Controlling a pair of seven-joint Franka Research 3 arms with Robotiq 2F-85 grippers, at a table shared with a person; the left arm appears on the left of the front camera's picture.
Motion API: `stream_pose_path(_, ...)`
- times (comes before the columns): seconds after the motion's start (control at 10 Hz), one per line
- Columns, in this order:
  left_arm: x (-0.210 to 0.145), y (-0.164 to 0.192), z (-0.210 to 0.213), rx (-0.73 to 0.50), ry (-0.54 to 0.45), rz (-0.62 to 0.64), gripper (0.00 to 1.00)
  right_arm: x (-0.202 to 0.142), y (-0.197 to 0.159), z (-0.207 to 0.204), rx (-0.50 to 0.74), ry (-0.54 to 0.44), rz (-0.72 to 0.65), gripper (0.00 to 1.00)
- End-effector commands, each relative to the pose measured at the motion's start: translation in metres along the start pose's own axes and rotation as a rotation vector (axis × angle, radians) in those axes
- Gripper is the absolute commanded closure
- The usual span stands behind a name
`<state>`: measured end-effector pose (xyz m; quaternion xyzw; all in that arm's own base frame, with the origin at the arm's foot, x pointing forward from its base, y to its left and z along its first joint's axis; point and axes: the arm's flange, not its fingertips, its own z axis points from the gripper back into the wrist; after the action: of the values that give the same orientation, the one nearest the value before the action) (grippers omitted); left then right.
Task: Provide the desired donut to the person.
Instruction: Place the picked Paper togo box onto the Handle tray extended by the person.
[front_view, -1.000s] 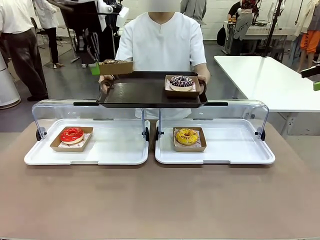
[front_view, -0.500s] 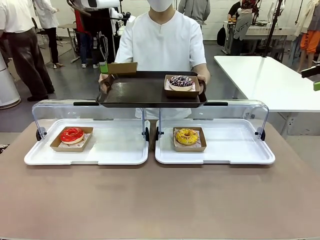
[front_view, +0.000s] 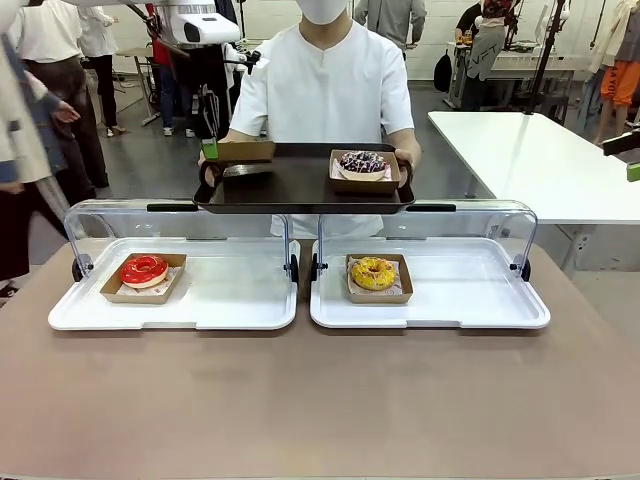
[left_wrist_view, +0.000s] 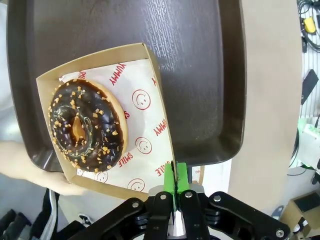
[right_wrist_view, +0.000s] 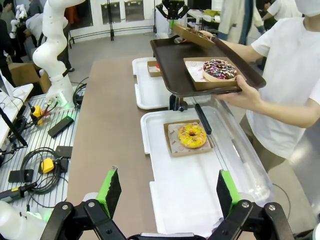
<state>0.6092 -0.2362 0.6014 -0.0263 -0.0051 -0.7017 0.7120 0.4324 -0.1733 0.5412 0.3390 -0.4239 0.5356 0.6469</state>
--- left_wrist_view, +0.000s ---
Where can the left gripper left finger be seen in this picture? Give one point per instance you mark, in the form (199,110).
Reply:
(155,215)

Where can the black flat panel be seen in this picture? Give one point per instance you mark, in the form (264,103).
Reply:
(308,86)

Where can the person's right hand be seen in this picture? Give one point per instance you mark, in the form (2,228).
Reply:
(57,183)

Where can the yellow plug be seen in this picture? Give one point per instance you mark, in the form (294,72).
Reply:
(309,25)

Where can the open cardboard box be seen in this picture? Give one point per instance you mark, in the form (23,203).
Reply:
(303,207)

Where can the cardboard box of nut donut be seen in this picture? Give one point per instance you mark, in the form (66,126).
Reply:
(155,75)

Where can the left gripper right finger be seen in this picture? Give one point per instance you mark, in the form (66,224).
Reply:
(195,215)

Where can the black and white sneaker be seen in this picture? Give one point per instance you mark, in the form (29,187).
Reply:
(86,219)

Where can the chocolate donut with nut bits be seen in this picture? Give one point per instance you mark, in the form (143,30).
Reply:
(100,125)

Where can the printed paper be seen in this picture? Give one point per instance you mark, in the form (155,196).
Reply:
(150,120)

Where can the dark brown serving tray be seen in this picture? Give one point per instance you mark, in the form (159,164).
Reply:
(187,75)

